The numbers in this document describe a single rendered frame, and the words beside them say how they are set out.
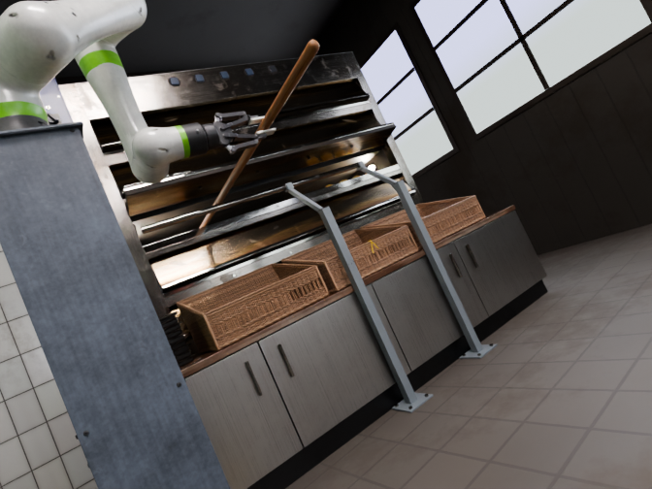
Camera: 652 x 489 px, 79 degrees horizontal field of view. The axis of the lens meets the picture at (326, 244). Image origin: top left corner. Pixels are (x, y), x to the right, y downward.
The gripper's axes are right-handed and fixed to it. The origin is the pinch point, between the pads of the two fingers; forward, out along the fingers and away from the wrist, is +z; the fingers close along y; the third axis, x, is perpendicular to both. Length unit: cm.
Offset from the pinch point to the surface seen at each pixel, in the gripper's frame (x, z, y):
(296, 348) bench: -47, -2, 75
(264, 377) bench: -47, -19, 79
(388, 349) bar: -40, 34, 94
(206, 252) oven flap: -102, -6, 15
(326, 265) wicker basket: -51, 30, 49
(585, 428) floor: 34, 34, 120
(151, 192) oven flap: -89, -22, -20
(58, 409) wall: -102, -88, 58
